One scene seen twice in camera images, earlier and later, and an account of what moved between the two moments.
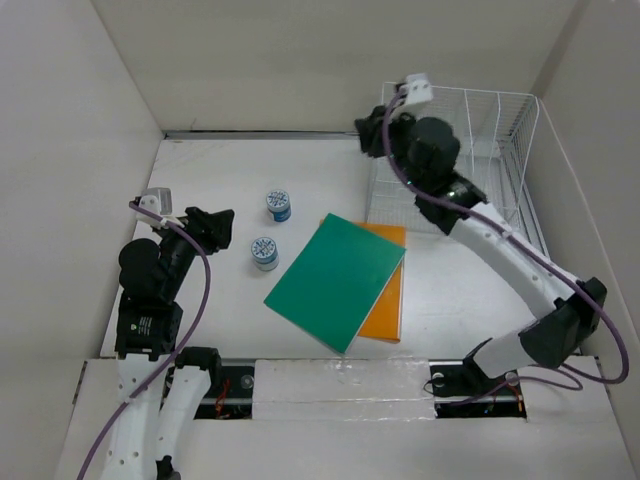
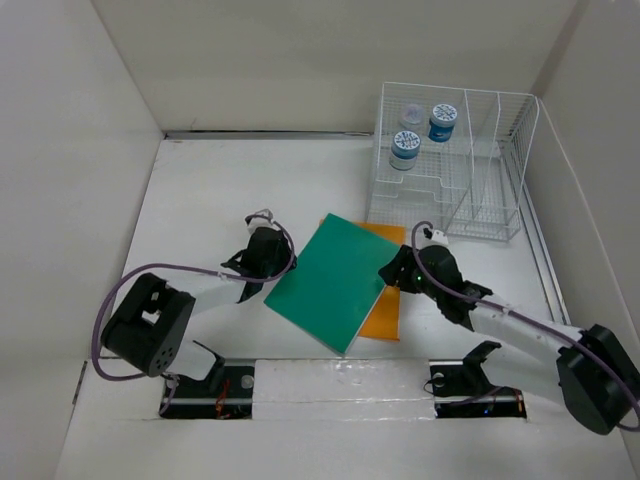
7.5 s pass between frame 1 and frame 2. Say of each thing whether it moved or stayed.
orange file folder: stayed
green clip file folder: stayed
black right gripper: moved
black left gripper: moved
